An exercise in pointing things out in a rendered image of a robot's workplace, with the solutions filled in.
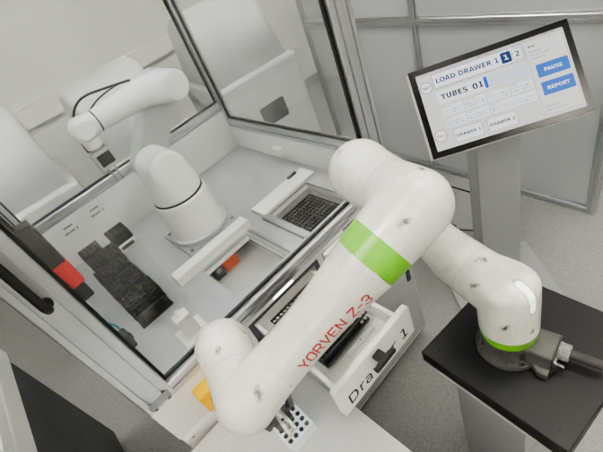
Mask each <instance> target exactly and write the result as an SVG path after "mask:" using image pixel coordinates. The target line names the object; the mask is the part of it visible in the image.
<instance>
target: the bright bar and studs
mask: <svg viewBox="0 0 603 452"><path fill-rule="evenodd" d="M374 330H375V326H374V325H372V324H370V325H369V327H368V328H367V329H366V330H365V331H364V333H363V334H362V335H361V336H360V337H359V339H358V340H357V341H356V342H355V343H354V345H353V346H352V347H351V348H350V349H349V351H348V352H347V353H346V355H347V356H348V357H350V358H352V356H353V355H354V354H355V353H356V351H357V350H358V349H359V348H360V347H361V345H362V344H363V343H364V342H365V340H366V339H367V338H368V337H369V336H370V334H371V333H372V332H373V331H374Z"/></svg>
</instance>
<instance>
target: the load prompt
mask: <svg viewBox="0 0 603 452"><path fill-rule="evenodd" d="M524 59H526V55H525V52H524V49H523V46H522V44H519V45H517V46H514V47H511V48H506V49H504V50H501V51H499V52H496V53H493V54H491V55H488V56H483V57H480V58H478V59H475V60H472V61H470V62H467V63H465V64H462V65H457V66H454V67H452V68H449V69H446V70H443V71H441V72H439V73H436V74H431V79H432V82H433V87H434V89H435V90H436V89H439V88H441V87H444V86H447V85H449V84H452V83H456V82H459V81H462V80H465V79H467V78H470V77H473V76H476V75H479V74H483V73H486V72H489V71H492V70H494V69H497V68H500V67H503V66H506V65H510V64H513V63H516V62H519V61H521V60H524Z"/></svg>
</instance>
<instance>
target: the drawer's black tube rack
mask: <svg viewBox="0 0 603 452"><path fill-rule="evenodd" d="M308 283H309V282H308ZM308 283H307V284H308ZM307 284H306V285H307ZM306 285H305V286H304V287H303V288H302V289H301V290H300V291H299V292H298V293H297V294H296V295H295V296H294V297H293V298H292V299H291V300H290V301H289V302H288V303H287V304H286V305H285V306H284V307H283V308H282V309H281V310H280V311H279V312H278V313H277V314H276V315H275V316H274V317H273V318H272V319H271V320H270V321H271V323H273V324H274V325H275V323H276V322H277V321H278V320H279V319H280V318H281V316H280V314H281V313H283V314H284V313H285V312H284V310H285V309H286V310H287V307H290V306H291V305H290V304H291V303H293V302H294V300H295V299H297V297H298V296H299V295H300V294H301V292H302V291H303V289H304V288H305V287H306ZM277 317H279V318H278V319H276V318H277ZM366 317H367V316H366ZM274 320H276V321H275V322H273V321H274ZM369 321H370V318H369V317H367V319H365V320H364V319H363V323H362V324H361V323H360V322H359V323H358V324H357V325H356V326H355V328H354V329H353V330H352V331H351V332H350V334H349V335H348V336H347V337H346V338H345V340H344V341H343V342H342V343H341V344H339V345H338V347H337V348H336V349H335V350H334V351H333V353H332V354H331V355H330V356H329V357H328V358H327V360H326V361H325V362H324V361H323V360H321V359H318V361H319V362H320V363H321V364H323V365H324V366H325V367H327V368H329V367H330V366H331V365H332V364H333V362H334V361H335V360H336V359H337V358H338V356H339V355H340V354H341V353H342V352H343V351H344V349H345V348H346V347H347V346H348V344H349V343H351V342H352V341H353V339H354V338H355V337H356V336H357V335H358V334H359V332H360V331H361V330H362V329H363V328H364V327H365V325H366V324H367V323H368V322H369Z"/></svg>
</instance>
